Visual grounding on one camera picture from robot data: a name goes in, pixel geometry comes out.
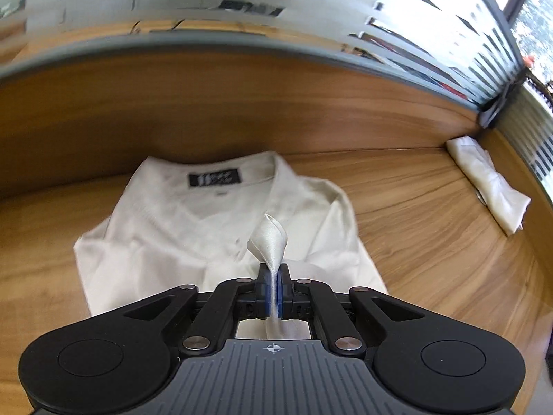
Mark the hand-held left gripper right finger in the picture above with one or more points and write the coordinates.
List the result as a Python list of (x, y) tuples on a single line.
[(280, 289)]

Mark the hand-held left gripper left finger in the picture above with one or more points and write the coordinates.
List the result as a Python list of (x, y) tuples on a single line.
[(267, 290)]

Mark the white collared shirt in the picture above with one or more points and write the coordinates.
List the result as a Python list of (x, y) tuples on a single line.
[(173, 233)]

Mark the folded white cloth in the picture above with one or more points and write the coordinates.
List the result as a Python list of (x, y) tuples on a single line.
[(488, 181)]

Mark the grey partition frame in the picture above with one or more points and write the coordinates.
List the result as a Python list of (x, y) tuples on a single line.
[(302, 47)]

